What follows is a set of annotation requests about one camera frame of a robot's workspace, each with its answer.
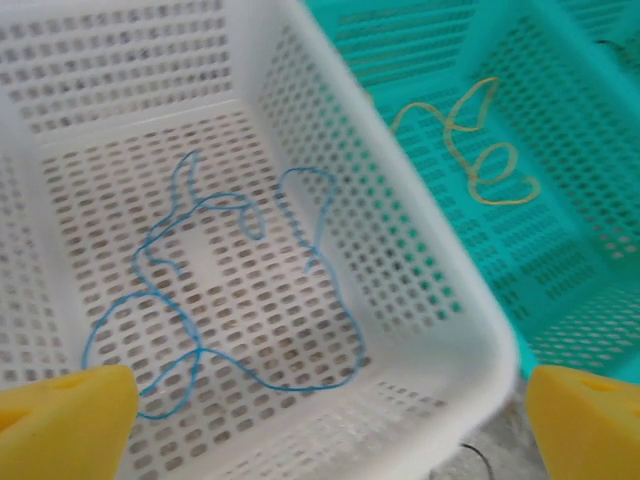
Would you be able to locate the teal plastic basket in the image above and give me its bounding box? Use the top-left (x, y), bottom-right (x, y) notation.
top-left (529, 0), bottom-right (640, 116)
top-left (304, 0), bottom-right (640, 386)

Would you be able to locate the yellow cable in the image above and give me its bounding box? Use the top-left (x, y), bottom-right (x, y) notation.
top-left (389, 76), bottom-right (542, 207)

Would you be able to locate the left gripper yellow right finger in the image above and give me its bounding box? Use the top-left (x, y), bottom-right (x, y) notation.
top-left (527, 364), bottom-right (640, 480)

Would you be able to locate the white plastic basket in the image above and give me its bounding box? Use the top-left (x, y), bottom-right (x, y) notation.
top-left (0, 0), bottom-right (521, 480)

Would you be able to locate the blue cable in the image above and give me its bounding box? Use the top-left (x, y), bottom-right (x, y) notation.
top-left (81, 149), bottom-right (369, 421)

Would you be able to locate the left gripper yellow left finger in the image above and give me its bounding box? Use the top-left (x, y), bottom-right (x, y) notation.
top-left (0, 363), bottom-right (139, 480)

